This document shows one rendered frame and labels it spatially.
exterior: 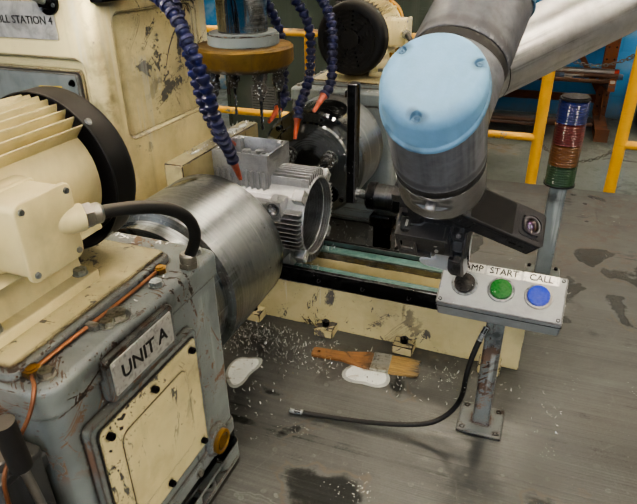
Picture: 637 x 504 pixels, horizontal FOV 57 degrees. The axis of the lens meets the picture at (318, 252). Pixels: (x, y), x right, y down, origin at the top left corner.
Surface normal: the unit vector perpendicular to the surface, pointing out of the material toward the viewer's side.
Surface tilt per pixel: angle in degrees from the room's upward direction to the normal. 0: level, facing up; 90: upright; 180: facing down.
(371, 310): 90
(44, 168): 61
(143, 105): 90
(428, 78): 43
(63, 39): 90
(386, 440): 0
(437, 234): 38
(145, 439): 90
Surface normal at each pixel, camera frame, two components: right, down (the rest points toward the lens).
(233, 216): 0.58, -0.57
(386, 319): -0.37, 0.44
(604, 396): -0.01, -0.88
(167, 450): 0.93, 0.16
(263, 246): 0.87, -0.15
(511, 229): 0.31, -0.30
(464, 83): -0.29, -0.37
